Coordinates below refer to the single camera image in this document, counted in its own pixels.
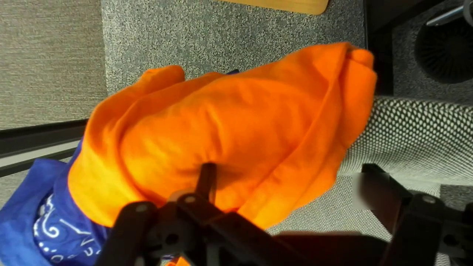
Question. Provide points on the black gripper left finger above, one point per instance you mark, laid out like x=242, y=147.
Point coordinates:
x=207, y=237

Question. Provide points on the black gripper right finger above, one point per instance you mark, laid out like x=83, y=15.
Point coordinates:
x=418, y=231

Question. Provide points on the orange cloth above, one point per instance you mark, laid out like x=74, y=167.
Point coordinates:
x=221, y=123

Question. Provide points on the blue patterned cloth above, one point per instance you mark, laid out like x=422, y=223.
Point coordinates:
x=29, y=207

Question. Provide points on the wooden board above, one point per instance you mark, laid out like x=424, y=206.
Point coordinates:
x=281, y=5

